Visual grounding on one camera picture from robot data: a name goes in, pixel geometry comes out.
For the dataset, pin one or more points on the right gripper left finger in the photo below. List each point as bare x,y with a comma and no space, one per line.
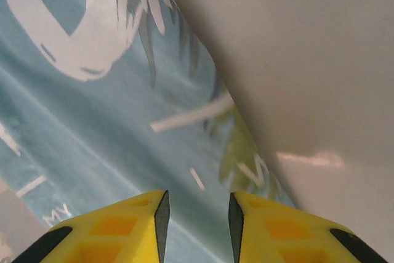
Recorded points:
123,232

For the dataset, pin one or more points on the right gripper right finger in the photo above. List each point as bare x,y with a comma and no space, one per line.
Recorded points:
283,235

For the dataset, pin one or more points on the light blue printed t-shirt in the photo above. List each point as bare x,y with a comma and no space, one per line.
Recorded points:
92,121

